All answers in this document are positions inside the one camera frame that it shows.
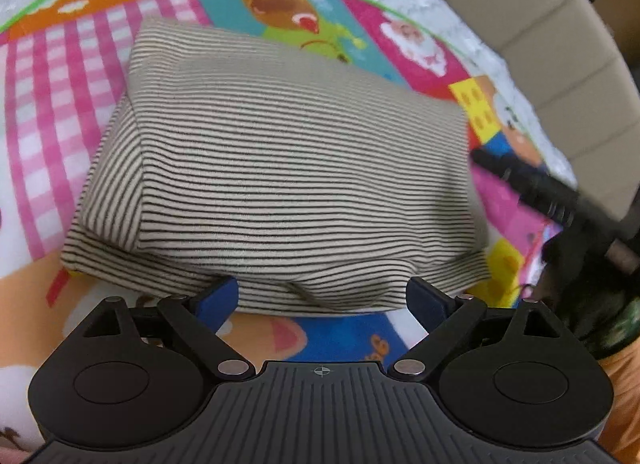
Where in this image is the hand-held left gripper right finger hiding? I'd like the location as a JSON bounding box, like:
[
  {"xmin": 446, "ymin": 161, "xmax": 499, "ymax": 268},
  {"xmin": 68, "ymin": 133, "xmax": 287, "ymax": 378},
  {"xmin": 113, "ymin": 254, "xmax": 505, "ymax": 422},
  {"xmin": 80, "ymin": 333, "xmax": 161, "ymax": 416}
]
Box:
[{"xmin": 392, "ymin": 278, "xmax": 556, "ymax": 382}]

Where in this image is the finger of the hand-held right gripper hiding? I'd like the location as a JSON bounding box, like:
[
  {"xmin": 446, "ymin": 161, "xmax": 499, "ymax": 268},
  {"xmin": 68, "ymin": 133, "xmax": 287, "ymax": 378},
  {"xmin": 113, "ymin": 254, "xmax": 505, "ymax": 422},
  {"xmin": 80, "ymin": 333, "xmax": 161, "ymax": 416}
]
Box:
[{"xmin": 471, "ymin": 148, "xmax": 581, "ymax": 225}]

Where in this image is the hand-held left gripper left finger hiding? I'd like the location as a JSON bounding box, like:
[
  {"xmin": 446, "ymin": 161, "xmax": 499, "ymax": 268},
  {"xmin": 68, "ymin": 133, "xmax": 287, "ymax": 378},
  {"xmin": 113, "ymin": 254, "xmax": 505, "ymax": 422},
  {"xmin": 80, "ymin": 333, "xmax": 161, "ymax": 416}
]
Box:
[{"xmin": 82, "ymin": 278, "xmax": 257, "ymax": 381}]

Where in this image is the beige striped shirt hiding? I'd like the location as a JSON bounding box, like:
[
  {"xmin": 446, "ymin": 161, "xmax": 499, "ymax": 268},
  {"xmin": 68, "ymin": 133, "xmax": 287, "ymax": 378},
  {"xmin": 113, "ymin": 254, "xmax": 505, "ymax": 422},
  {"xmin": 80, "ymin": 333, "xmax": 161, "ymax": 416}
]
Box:
[{"xmin": 61, "ymin": 18, "xmax": 491, "ymax": 317}]

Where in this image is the beige padded headboard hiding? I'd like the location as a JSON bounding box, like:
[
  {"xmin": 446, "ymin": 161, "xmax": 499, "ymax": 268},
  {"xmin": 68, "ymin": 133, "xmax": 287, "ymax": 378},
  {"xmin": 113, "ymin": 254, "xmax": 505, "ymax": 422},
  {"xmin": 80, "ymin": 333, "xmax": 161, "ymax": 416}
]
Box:
[{"xmin": 387, "ymin": 0, "xmax": 640, "ymax": 225}]

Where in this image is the colourful cartoon printed blanket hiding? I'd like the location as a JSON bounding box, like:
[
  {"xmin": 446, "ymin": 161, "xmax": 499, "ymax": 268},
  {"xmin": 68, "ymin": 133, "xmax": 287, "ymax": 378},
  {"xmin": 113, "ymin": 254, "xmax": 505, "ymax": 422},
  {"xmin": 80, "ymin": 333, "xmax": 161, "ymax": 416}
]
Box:
[{"xmin": 0, "ymin": 0, "xmax": 601, "ymax": 464}]

